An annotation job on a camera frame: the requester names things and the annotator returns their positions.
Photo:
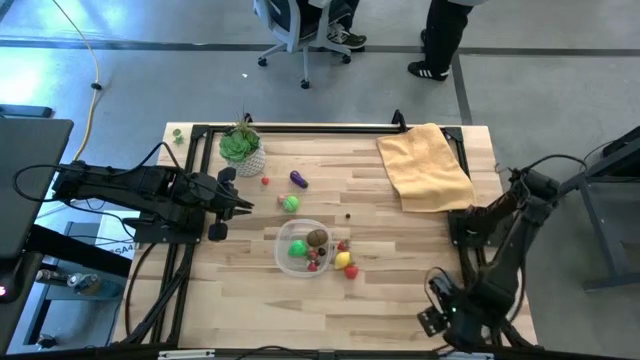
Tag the person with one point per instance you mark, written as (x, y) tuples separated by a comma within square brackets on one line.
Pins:
[(350, 39), (442, 35)]

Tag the black side table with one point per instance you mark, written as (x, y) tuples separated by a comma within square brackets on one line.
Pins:
[(615, 225)]

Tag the purple toy eggplant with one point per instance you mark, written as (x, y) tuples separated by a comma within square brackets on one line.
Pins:
[(298, 179)]

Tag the dark grey desk panel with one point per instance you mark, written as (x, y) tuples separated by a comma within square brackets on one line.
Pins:
[(30, 175)]

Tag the clear plastic tupperware container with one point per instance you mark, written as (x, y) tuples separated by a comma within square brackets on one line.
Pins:
[(290, 232)]

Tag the black flat device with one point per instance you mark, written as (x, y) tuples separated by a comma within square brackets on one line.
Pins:
[(25, 111)]

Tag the white printed paper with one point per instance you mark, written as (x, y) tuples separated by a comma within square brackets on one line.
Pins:
[(112, 232)]

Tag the black caster wheel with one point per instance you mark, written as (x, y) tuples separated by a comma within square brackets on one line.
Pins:
[(46, 342)]

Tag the black aluminium table frame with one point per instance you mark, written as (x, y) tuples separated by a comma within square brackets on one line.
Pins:
[(325, 129)]

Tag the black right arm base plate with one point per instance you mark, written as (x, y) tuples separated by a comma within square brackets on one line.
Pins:
[(457, 240)]

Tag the brown toy kiwi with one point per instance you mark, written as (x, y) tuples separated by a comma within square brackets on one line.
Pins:
[(317, 238)]

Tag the yellow toy lemon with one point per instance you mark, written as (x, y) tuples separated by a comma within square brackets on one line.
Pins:
[(342, 260)]

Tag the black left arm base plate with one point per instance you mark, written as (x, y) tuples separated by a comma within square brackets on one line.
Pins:
[(165, 237)]

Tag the light green ribbed toy vegetable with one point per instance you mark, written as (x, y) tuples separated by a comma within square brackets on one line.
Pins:
[(291, 204)]

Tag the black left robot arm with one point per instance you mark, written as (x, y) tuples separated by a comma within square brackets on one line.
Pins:
[(140, 187)]

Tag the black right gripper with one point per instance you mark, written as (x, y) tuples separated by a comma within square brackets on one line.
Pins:
[(457, 320)]

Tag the silver frame bracket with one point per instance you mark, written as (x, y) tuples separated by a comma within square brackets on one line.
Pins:
[(185, 355), (465, 356)]

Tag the succulent plant in white pot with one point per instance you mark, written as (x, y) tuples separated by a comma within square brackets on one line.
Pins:
[(240, 147)]

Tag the small green plant sprig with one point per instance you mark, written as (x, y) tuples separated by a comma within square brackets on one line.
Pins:
[(177, 133)]

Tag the grey office chair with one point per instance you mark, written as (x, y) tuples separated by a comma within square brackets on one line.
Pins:
[(304, 65)]

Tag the small pink toy peach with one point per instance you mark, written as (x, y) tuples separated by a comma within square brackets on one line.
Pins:
[(280, 199)]

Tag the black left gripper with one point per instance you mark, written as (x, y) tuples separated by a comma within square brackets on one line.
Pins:
[(222, 202)]

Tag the black desk beam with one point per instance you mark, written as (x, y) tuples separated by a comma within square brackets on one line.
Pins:
[(75, 250)]

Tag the green toy bell pepper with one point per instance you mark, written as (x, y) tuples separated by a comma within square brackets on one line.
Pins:
[(298, 249)]

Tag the large red toy strawberry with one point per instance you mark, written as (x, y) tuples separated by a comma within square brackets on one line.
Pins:
[(351, 272)]

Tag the yellow towel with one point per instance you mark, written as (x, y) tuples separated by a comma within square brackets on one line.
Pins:
[(420, 165)]

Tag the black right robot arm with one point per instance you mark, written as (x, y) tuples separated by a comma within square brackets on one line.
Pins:
[(505, 270)]

